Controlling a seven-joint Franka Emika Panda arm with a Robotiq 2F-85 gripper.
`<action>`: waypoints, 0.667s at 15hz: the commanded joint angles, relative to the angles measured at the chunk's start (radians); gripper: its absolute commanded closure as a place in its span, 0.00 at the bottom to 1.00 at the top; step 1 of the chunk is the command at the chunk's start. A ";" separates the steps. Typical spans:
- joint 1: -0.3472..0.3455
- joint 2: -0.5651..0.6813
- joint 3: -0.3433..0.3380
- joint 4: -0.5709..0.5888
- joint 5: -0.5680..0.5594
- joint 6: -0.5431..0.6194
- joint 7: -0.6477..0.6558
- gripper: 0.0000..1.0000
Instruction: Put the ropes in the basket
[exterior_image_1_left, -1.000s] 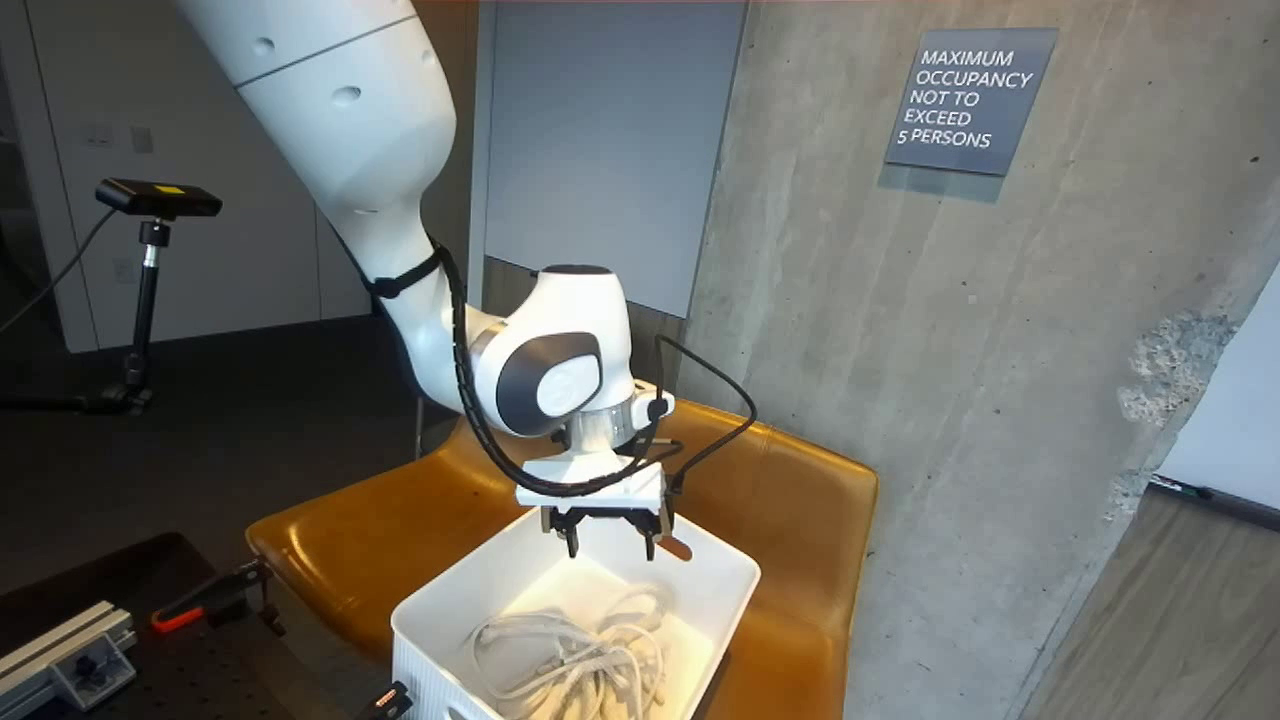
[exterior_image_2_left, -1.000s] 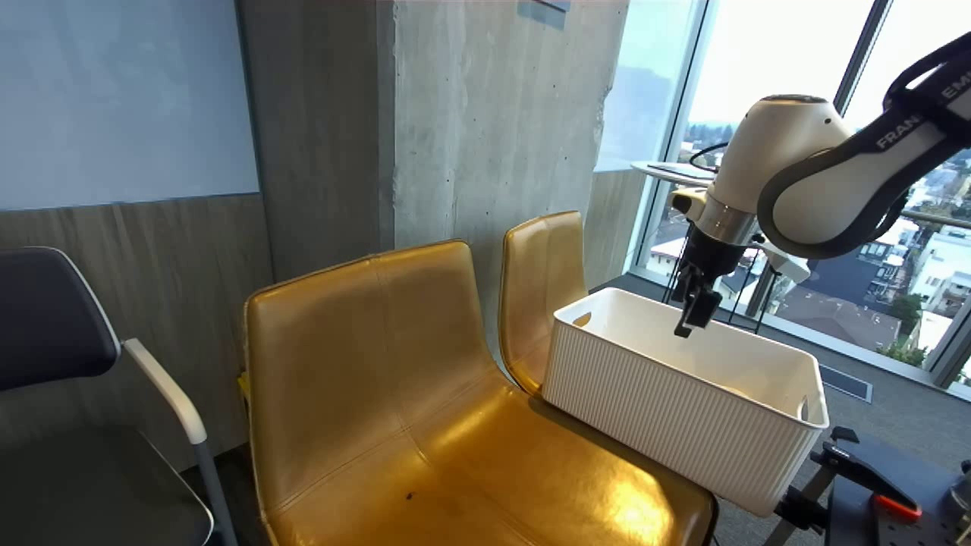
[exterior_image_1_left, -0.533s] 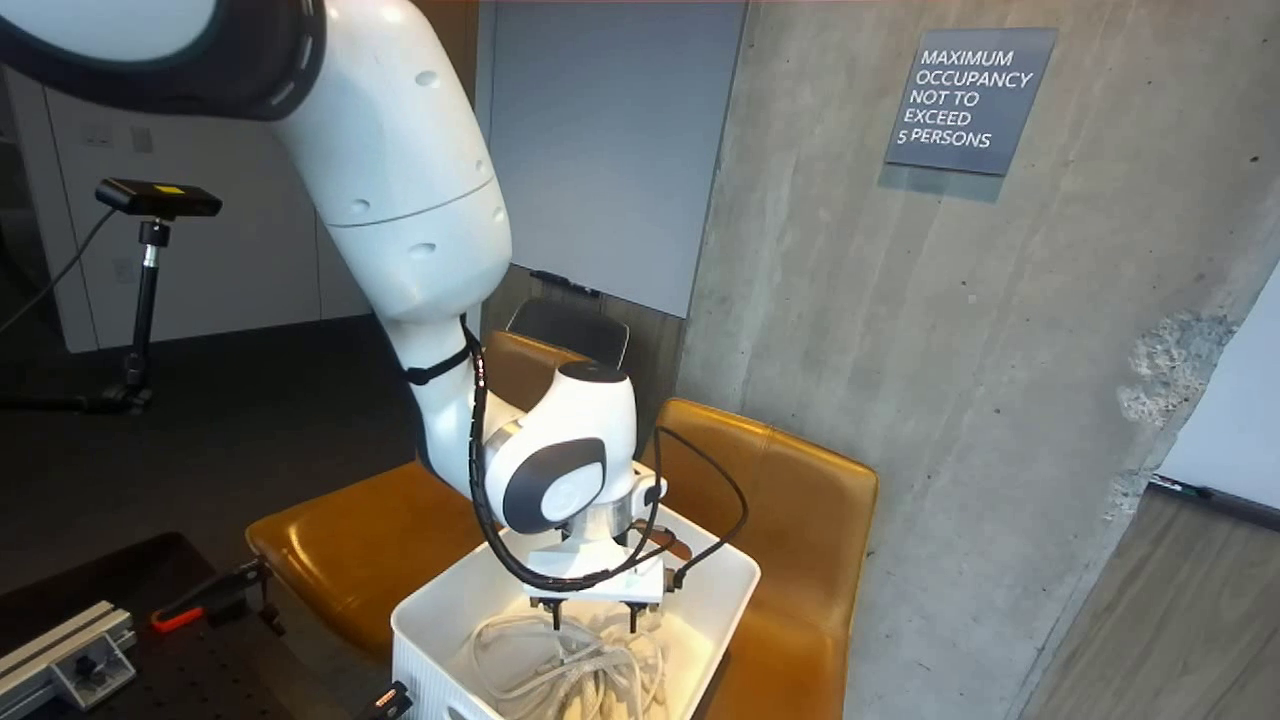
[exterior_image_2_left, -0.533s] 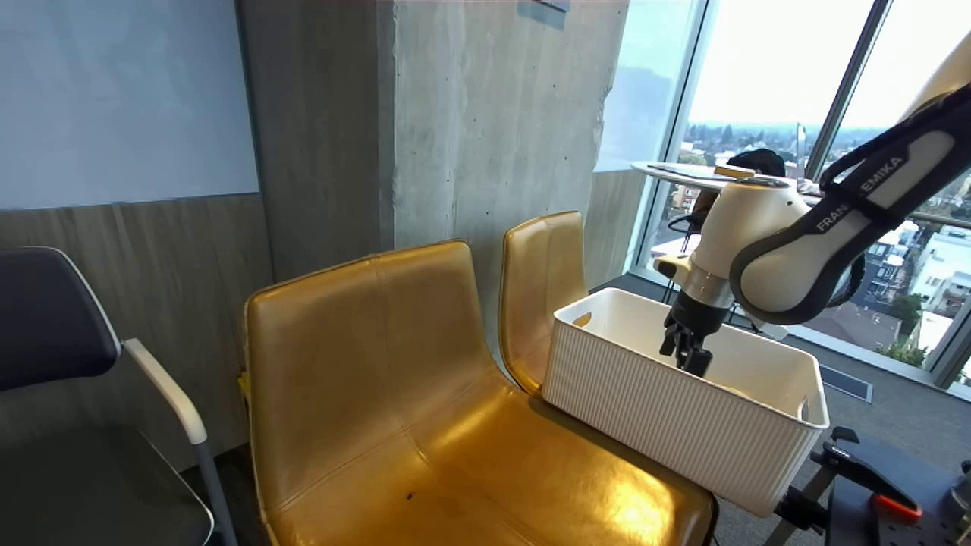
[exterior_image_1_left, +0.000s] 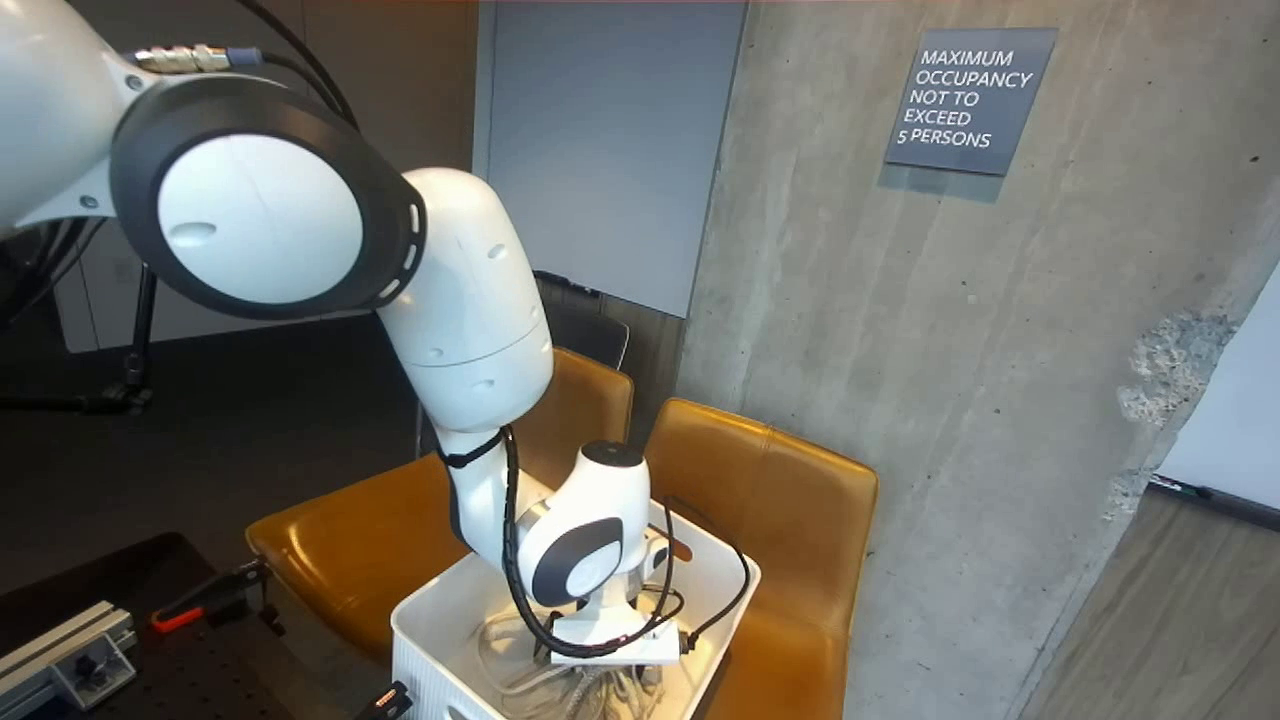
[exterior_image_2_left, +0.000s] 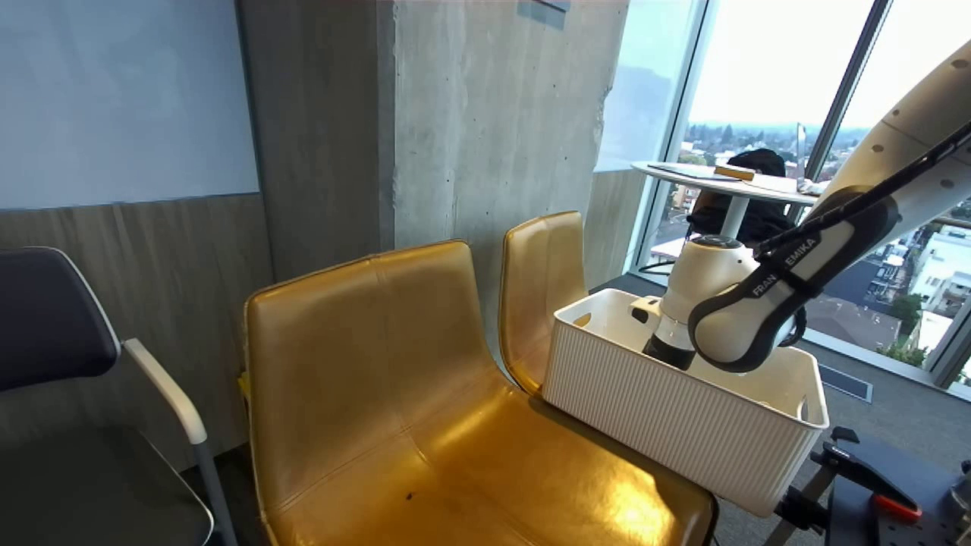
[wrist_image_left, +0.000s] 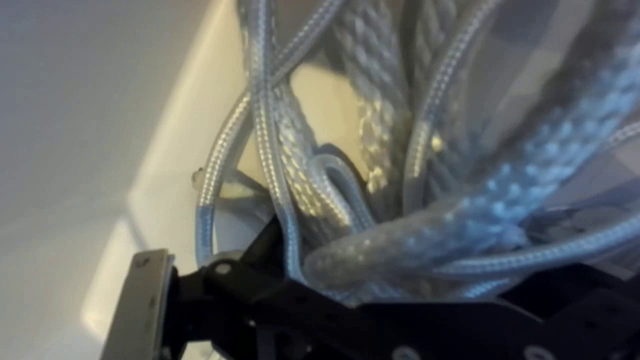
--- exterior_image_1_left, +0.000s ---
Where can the mustard leather chair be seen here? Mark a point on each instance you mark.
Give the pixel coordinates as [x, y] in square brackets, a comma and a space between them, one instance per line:
[773, 493]
[361, 535]

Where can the white plastic basket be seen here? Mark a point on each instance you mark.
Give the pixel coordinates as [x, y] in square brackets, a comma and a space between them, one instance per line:
[425, 653]

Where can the white wall board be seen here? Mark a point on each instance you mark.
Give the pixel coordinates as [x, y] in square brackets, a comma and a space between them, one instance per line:
[601, 135]

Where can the red and black clamp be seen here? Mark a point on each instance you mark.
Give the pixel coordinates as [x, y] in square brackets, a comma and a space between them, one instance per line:
[201, 602]

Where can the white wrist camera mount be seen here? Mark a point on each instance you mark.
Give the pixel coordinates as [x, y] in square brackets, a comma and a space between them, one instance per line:
[654, 646]

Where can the aluminium profile rail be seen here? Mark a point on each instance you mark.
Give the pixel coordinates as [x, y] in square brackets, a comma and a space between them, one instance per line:
[62, 653]

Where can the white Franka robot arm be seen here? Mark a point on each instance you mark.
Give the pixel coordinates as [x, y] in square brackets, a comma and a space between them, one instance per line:
[467, 304]

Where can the gray occupancy sign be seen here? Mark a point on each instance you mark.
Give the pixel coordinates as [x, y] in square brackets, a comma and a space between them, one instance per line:
[971, 102]

